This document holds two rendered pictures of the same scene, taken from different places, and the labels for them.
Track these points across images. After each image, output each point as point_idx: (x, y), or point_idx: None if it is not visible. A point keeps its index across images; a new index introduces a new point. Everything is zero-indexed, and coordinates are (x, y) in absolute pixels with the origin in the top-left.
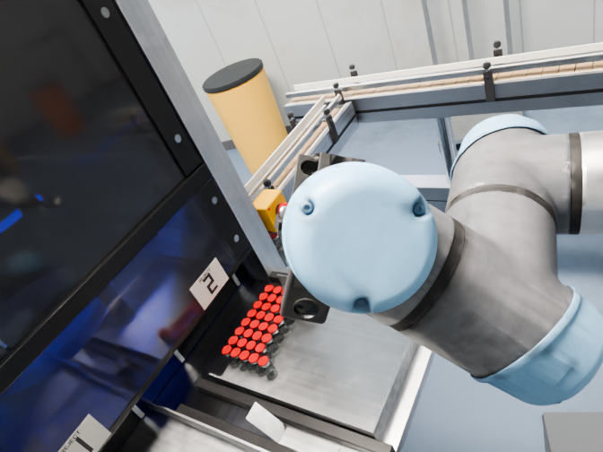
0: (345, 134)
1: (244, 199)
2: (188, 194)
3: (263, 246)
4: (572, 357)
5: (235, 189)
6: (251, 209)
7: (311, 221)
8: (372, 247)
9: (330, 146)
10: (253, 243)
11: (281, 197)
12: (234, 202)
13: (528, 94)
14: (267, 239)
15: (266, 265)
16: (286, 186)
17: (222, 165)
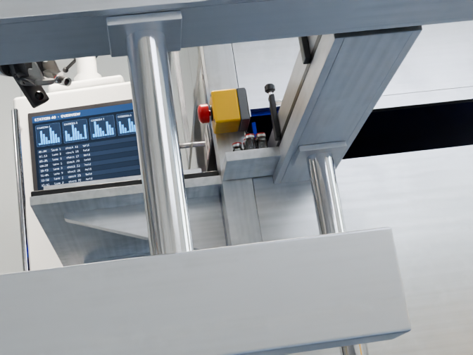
0: (319, 53)
1: (207, 86)
2: (199, 65)
3: (214, 139)
4: None
5: (205, 74)
6: (209, 98)
7: None
8: None
9: (305, 67)
10: (212, 131)
11: (211, 99)
12: (205, 84)
13: None
14: (215, 135)
15: (216, 160)
16: (281, 104)
17: (201, 49)
